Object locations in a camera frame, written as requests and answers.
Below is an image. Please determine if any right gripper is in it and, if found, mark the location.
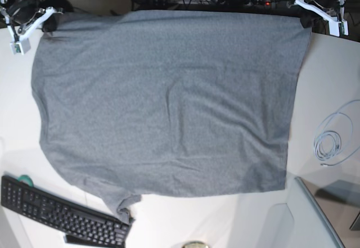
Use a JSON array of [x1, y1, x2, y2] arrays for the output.
[[7, 0, 73, 31]]

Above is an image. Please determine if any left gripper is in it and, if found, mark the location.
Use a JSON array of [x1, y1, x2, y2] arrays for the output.
[[299, 0, 343, 29]]

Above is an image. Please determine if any grey t-shirt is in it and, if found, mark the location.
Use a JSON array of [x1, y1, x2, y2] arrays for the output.
[[31, 10, 311, 222]]

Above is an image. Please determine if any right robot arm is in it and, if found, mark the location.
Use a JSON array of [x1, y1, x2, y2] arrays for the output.
[[1, 0, 74, 35]]

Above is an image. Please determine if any black power strip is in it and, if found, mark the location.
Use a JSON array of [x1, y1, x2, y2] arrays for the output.
[[216, 0, 280, 9]]

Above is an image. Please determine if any green tape roll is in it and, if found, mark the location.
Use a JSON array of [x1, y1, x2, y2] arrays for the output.
[[17, 175, 34, 187]]

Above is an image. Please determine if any black keyboard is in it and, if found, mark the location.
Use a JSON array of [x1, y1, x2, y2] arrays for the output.
[[1, 175, 131, 247]]

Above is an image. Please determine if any round metal tin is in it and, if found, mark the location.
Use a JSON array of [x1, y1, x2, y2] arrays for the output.
[[182, 241, 210, 248]]

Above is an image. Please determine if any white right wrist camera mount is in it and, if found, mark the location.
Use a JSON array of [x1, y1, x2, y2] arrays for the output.
[[1, 7, 64, 55]]

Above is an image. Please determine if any coiled light blue cable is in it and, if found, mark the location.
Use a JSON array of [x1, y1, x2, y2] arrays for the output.
[[313, 99, 360, 167]]

